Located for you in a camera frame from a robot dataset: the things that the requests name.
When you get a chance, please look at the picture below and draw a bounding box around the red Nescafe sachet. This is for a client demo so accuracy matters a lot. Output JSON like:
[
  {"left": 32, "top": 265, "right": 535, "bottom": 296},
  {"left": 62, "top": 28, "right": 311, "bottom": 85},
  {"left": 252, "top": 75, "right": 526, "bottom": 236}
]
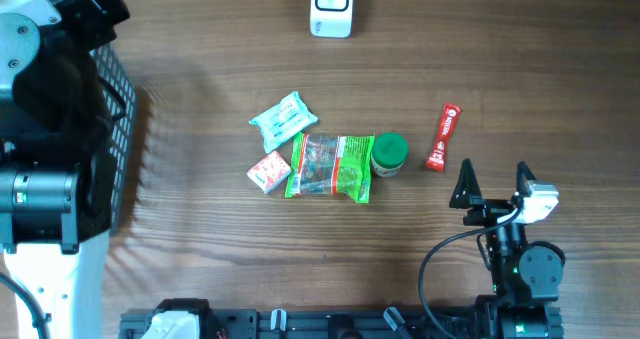
[{"left": 426, "top": 103, "right": 461, "bottom": 172}]

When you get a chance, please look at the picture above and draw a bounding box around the grey plastic mesh basket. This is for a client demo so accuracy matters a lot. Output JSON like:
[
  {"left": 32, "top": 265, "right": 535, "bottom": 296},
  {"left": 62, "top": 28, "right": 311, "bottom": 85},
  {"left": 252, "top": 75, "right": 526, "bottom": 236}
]
[{"left": 29, "top": 0, "right": 139, "bottom": 236}]

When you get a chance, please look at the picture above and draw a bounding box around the camera black cable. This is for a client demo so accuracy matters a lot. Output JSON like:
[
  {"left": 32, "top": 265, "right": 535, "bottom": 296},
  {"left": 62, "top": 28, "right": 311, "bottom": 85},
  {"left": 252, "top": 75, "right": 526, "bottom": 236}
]
[
  {"left": 418, "top": 206, "right": 525, "bottom": 339},
  {"left": 0, "top": 271, "right": 51, "bottom": 339}
]

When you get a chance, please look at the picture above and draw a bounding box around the left camera black cable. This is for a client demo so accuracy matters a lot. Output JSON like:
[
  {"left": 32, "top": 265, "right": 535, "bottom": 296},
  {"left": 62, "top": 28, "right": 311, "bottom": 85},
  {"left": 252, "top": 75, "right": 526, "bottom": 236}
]
[{"left": 0, "top": 271, "right": 51, "bottom": 339}]

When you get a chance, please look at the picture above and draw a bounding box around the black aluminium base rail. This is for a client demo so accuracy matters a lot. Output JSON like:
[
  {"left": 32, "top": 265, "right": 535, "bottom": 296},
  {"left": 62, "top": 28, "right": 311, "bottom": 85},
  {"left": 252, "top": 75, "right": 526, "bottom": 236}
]
[{"left": 118, "top": 306, "right": 565, "bottom": 339}]

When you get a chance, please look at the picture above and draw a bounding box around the red white small packet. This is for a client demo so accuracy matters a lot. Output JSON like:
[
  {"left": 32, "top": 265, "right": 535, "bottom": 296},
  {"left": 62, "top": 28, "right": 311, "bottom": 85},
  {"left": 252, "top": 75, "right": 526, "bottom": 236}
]
[{"left": 247, "top": 151, "right": 291, "bottom": 194}]

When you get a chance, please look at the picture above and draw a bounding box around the mint green wipes pack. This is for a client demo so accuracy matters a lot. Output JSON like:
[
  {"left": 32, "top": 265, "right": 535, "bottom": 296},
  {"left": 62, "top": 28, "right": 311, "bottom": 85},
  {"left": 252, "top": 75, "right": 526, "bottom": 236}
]
[{"left": 249, "top": 91, "right": 318, "bottom": 154}]

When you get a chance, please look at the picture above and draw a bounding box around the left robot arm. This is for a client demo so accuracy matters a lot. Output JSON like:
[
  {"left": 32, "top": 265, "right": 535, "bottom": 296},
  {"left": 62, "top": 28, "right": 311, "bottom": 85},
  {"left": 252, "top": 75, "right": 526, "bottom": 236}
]
[{"left": 1, "top": 0, "right": 138, "bottom": 338}]

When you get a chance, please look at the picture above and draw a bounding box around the white barcode scanner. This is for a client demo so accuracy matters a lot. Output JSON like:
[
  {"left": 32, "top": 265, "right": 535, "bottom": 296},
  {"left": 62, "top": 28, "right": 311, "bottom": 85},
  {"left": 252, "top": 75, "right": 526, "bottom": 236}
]
[{"left": 310, "top": 0, "right": 354, "bottom": 39}]

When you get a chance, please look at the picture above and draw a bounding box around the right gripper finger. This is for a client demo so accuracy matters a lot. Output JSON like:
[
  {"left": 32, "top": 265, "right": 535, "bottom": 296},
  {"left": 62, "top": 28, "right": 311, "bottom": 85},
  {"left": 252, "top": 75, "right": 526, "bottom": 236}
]
[
  {"left": 449, "top": 158, "right": 484, "bottom": 209},
  {"left": 512, "top": 161, "right": 536, "bottom": 202}
]

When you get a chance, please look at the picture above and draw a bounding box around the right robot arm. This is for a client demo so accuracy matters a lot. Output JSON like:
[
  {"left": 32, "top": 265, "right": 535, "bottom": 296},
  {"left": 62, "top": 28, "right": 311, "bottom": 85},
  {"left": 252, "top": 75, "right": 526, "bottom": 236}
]
[{"left": 449, "top": 159, "right": 566, "bottom": 339}]

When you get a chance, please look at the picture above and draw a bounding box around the right camera black cable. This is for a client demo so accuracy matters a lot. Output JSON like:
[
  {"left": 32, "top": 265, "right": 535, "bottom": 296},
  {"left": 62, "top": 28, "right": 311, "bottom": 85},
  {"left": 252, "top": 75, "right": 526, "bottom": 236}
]
[{"left": 418, "top": 206, "right": 525, "bottom": 339}]

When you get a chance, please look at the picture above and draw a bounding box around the green snack bag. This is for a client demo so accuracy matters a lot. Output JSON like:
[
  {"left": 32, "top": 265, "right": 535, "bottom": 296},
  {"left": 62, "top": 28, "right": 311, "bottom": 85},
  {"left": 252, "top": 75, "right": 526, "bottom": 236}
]
[{"left": 285, "top": 133, "right": 375, "bottom": 204}]

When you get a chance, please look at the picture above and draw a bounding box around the green lid white jar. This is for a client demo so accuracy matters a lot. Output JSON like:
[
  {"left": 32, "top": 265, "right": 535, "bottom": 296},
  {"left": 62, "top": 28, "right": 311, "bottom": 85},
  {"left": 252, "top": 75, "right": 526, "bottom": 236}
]
[{"left": 371, "top": 133, "right": 409, "bottom": 177}]

